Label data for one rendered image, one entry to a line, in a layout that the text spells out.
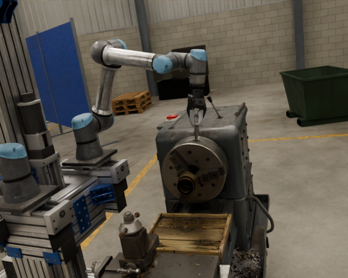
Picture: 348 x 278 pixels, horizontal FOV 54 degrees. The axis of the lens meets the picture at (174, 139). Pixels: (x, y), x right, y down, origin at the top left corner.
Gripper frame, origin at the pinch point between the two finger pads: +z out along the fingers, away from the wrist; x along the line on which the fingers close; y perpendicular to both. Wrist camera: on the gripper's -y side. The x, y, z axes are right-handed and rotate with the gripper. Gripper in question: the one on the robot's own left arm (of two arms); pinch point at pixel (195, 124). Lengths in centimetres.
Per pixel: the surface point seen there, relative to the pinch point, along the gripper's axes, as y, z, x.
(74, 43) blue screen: 469, -8, 149
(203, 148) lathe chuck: -9.3, 8.4, -2.9
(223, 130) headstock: 5.2, 4.2, -15.1
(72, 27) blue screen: 468, -33, 152
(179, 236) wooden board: -30, 42, 9
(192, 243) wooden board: -37, 41, 4
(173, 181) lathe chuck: -4.5, 27.7, 10.2
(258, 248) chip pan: -1, 71, -38
